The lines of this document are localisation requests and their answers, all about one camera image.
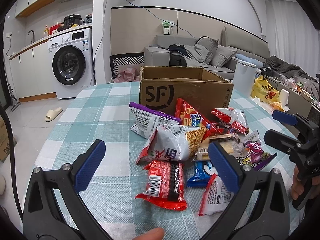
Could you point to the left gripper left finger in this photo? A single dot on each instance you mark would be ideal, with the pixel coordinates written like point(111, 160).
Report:
point(42, 217)

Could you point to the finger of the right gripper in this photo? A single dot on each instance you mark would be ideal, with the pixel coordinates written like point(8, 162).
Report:
point(282, 142)
point(287, 118)

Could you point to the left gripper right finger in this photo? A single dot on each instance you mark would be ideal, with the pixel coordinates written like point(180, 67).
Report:
point(270, 218)

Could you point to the purple yellow candy bag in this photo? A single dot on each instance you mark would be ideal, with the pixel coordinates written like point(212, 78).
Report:
point(251, 152)

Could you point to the red white snack bag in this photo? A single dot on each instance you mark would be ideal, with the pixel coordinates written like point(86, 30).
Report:
point(232, 117)

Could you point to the white red small packet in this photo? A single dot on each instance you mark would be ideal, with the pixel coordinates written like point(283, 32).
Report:
point(215, 198)

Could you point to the blue oreo cookie packet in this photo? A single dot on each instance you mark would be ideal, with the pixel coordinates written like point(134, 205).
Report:
point(202, 174)

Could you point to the red crisp snack bag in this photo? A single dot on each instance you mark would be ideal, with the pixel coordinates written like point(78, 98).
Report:
point(189, 116)

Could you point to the white noodle snack bag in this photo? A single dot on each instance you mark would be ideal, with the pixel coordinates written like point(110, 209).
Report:
point(173, 143)

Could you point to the red black snack packet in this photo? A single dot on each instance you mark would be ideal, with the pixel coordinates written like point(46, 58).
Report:
point(165, 185)

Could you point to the brown SF cardboard box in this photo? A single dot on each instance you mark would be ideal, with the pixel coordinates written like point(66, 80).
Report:
point(161, 86)

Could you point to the purple white snack bag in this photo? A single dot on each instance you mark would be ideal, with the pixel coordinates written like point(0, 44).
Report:
point(147, 120)

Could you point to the right hand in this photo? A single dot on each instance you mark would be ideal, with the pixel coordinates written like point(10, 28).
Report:
point(297, 187)

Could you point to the left hand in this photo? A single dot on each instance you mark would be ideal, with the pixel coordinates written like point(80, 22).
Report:
point(154, 234)

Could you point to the white paper roll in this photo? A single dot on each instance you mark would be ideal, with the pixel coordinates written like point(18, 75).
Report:
point(283, 97)

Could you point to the yellow plastic bag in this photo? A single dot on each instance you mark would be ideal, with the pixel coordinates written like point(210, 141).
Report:
point(264, 91)

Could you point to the dark jacket on counter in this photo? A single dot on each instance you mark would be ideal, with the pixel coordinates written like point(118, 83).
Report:
point(287, 69)

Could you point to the white trash bin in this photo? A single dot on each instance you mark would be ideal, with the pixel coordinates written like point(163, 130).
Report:
point(244, 77)

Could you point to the floor cardboard box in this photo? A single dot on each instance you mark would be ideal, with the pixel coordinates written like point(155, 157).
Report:
point(4, 142)

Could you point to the grey sofa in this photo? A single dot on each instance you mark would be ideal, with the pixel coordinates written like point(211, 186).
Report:
point(250, 49)

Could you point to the grey pillow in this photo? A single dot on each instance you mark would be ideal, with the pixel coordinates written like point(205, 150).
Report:
point(222, 56)

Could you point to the beige slipper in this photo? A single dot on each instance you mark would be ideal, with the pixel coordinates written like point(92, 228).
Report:
point(52, 114)

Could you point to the teal checked tablecloth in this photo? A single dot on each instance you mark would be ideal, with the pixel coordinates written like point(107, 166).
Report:
point(102, 112)

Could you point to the pile of dark clothes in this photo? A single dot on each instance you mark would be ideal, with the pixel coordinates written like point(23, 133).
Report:
point(188, 56)

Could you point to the white washing machine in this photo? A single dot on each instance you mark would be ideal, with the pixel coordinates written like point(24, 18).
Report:
point(71, 58)

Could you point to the pink cloth pile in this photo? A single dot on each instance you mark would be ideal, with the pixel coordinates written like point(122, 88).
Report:
point(127, 75)

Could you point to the black patterned chair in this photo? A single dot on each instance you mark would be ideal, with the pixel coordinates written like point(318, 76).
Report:
point(119, 62)

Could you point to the black rice cooker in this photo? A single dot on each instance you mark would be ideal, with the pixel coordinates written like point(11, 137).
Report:
point(71, 20)

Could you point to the wall power strip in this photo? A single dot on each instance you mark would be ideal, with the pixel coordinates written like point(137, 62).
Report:
point(167, 26)

